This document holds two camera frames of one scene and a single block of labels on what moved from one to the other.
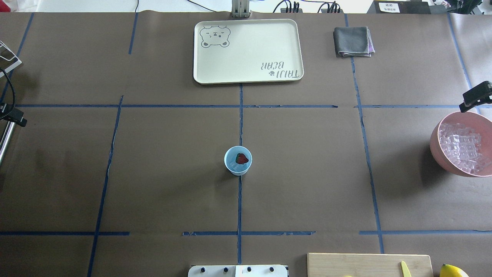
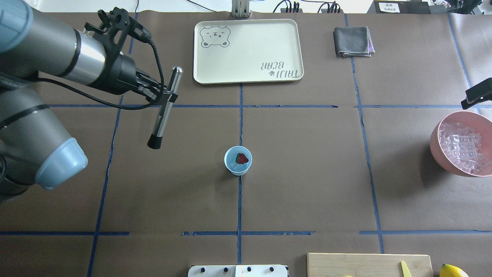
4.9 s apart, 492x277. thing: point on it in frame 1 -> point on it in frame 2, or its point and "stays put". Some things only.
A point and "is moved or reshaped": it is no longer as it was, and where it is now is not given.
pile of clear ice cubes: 463,146 stays put
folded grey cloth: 353,41 stays put
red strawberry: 241,158 stays put
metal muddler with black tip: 6,140 is moved or reshaped
